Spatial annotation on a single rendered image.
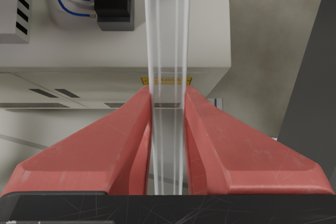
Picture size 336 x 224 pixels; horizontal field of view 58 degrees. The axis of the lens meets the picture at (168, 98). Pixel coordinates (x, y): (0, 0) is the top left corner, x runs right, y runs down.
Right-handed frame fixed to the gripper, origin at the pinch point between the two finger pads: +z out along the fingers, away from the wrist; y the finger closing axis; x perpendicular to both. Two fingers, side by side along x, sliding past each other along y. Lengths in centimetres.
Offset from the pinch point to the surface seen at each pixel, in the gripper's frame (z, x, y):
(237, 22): 98, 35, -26
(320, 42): 4.5, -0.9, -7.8
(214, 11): 36.7, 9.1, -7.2
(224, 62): 30.9, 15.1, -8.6
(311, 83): 4.0, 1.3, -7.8
